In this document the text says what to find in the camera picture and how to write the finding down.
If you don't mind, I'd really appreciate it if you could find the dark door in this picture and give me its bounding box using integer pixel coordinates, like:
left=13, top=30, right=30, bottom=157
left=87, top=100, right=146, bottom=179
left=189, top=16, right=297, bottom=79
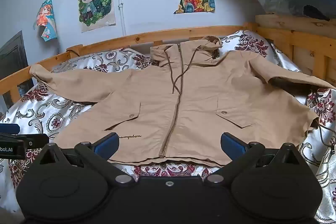
left=0, top=31, right=29, bottom=109

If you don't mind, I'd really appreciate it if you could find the white floral bed sheet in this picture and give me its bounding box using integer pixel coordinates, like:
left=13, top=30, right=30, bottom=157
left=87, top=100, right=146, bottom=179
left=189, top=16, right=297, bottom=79
left=0, top=29, right=336, bottom=224

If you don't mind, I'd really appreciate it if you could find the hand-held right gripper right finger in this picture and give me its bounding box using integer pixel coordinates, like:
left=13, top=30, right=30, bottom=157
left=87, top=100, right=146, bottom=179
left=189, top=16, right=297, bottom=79
left=204, top=132, right=305, bottom=184

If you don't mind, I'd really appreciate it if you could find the small curled cartoon poster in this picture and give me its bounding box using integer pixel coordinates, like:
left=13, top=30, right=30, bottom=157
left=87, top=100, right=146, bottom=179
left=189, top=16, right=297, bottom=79
left=33, top=0, right=58, bottom=42

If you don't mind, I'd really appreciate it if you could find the white wall pipe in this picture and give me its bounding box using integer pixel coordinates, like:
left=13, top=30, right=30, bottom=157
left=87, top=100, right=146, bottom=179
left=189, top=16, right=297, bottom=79
left=115, top=0, right=127, bottom=37

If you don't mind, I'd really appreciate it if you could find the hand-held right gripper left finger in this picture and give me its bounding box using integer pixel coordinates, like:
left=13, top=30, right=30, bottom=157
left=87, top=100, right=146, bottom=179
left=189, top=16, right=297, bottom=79
left=35, top=132, right=136, bottom=187

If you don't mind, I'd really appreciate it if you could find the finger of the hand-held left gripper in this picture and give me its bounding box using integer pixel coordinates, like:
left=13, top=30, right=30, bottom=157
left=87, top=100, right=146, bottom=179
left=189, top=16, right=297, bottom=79
left=0, top=123, right=21, bottom=135

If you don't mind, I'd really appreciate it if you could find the tan hooded zip jacket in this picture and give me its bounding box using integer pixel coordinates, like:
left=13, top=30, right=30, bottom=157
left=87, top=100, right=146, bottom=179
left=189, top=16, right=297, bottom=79
left=29, top=35, right=336, bottom=168

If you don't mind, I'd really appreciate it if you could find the blond cartoon wall poster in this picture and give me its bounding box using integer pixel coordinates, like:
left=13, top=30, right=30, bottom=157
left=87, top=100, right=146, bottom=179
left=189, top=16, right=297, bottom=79
left=77, top=0, right=116, bottom=33

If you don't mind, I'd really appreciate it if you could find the wooden bed frame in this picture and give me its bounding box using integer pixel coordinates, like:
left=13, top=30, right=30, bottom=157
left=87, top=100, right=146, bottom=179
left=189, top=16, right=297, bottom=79
left=0, top=14, right=336, bottom=109

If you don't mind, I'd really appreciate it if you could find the thin dark cable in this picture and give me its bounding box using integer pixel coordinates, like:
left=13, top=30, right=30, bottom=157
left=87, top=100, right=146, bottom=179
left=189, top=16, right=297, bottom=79
left=317, top=119, right=336, bottom=147

